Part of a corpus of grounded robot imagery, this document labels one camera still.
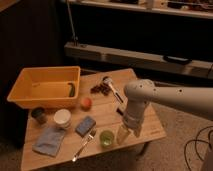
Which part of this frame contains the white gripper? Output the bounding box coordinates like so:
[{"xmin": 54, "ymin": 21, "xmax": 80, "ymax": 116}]
[{"xmin": 116, "ymin": 112, "xmax": 143, "ymax": 145}]

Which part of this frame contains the dark green pepper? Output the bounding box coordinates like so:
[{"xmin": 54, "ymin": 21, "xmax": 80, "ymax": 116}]
[{"xmin": 68, "ymin": 83, "xmax": 75, "ymax": 97}]

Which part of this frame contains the yellow plastic bin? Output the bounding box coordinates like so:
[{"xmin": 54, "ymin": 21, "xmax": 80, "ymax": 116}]
[{"xmin": 7, "ymin": 66, "xmax": 81, "ymax": 109}]

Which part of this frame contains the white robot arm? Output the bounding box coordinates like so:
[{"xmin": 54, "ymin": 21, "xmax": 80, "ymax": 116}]
[{"xmin": 116, "ymin": 79, "xmax": 213, "ymax": 144}]

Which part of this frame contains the green plastic cup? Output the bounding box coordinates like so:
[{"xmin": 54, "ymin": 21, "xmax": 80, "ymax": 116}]
[{"xmin": 99, "ymin": 130, "xmax": 114, "ymax": 147}]

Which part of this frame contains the white paper cup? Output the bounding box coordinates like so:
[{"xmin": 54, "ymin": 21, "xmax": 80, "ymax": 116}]
[{"xmin": 53, "ymin": 109, "xmax": 71, "ymax": 129}]

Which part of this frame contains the dark small cup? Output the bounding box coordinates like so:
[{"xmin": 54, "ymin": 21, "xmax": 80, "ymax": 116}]
[{"xmin": 31, "ymin": 107, "xmax": 47, "ymax": 124}]

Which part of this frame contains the small wooden table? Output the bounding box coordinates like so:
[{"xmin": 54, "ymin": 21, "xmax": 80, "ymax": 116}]
[{"xmin": 21, "ymin": 69, "xmax": 166, "ymax": 171}]

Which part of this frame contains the blue sponge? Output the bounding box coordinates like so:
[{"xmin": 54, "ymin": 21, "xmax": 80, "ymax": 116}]
[{"xmin": 75, "ymin": 116, "xmax": 96, "ymax": 137}]

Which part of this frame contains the dark grape bunch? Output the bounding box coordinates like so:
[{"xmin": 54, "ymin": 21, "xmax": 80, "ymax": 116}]
[{"xmin": 90, "ymin": 83, "xmax": 111, "ymax": 96}]

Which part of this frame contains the blue folded cloth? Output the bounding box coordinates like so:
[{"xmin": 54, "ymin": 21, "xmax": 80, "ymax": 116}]
[{"xmin": 32, "ymin": 127, "xmax": 66, "ymax": 157}]

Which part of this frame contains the black flat device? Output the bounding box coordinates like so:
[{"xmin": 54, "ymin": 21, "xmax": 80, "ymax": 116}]
[{"xmin": 163, "ymin": 56, "xmax": 192, "ymax": 65}]

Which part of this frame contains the long grey low bench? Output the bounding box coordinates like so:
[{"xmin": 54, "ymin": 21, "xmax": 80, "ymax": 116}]
[{"xmin": 64, "ymin": 42, "xmax": 213, "ymax": 80}]

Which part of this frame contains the thin metal stand pole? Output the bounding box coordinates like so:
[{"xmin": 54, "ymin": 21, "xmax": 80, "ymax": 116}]
[{"xmin": 66, "ymin": 0, "xmax": 78, "ymax": 46}]

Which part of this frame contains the upper wall shelf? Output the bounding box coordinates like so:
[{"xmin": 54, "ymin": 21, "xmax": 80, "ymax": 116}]
[{"xmin": 63, "ymin": 0, "xmax": 213, "ymax": 19}]

